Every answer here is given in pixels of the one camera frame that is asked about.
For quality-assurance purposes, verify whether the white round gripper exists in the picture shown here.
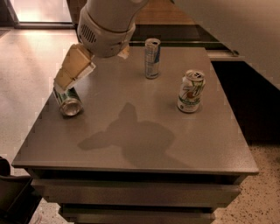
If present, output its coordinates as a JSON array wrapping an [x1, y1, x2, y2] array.
[[53, 4, 137, 94]]

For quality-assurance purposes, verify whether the green soda can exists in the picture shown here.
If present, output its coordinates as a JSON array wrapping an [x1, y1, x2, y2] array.
[[53, 87, 83, 116]]

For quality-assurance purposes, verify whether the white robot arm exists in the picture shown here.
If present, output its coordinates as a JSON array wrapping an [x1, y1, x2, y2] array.
[[53, 0, 149, 93]]

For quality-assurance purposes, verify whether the silver blue energy drink can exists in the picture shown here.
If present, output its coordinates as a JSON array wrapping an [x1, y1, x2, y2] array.
[[144, 38, 161, 79]]

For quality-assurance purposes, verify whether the white green 7up can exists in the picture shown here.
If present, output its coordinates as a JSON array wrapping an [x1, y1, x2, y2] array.
[[177, 70, 206, 113]]

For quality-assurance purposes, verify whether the grey cabinet with drawers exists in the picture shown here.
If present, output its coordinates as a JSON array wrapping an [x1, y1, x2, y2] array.
[[13, 46, 258, 224]]

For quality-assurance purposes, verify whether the wooden wall panel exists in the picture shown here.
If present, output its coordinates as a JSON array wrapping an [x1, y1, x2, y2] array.
[[66, 0, 194, 25]]

